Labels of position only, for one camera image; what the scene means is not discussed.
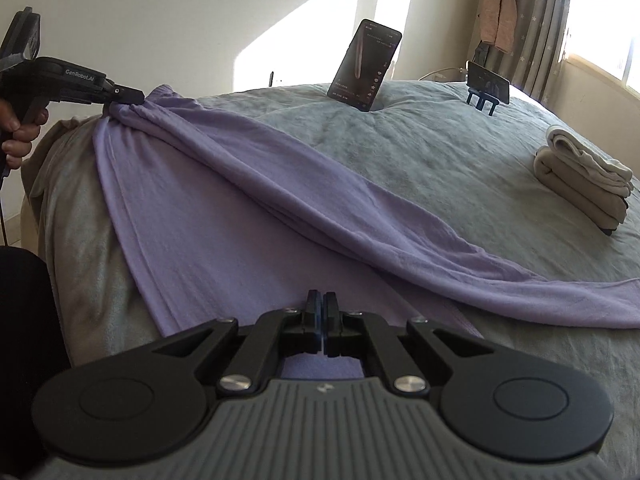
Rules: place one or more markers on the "upright black smartphone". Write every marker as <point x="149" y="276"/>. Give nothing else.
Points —
<point x="365" y="65"/>

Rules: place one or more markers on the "grey bed blanket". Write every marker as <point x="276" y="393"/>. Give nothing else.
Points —
<point x="475" y="170"/>

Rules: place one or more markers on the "grey star curtain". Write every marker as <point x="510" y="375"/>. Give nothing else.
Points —
<point x="542" y="25"/>

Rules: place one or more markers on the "beige folded garment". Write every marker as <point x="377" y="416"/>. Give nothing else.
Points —
<point x="575" y="190"/>

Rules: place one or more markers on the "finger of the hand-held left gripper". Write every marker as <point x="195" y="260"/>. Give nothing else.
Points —
<point x="125" y="95"/>

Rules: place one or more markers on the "person's black clothing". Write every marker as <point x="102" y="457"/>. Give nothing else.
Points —
<point x="25" y="360"/>

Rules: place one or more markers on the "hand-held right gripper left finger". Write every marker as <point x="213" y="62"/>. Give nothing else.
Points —
<point x="315" y="325"/>

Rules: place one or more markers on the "blue phone stand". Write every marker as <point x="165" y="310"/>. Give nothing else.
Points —
<point x="482" y="105"/>

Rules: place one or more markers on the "dark folded garment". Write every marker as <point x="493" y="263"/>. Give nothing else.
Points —
<point x="610" y="232"/>

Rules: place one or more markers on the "sideways smartphone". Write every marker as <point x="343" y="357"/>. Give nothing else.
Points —
<point x="487" y="82"/>

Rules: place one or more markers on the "purple long-sleeve shirt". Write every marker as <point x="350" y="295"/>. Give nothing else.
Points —
<point x="250" y="185"/>

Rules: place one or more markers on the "window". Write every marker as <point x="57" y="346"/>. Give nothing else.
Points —
<point x="605" y="15"/>

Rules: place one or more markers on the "person's left hand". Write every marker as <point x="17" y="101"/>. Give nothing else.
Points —
<point x="15" y="147"/>

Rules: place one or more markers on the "grey hanging cloth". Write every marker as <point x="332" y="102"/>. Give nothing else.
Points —
<point x="481" y="55"/>

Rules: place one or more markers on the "pink hanging towel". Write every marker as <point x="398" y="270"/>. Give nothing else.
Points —
<point x="497" y="10"/>

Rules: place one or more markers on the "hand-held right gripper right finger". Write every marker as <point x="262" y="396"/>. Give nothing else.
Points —
<point x="332" y="325"/>

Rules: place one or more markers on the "white folded garment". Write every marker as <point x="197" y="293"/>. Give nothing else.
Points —
<point x="585" y="155"/>

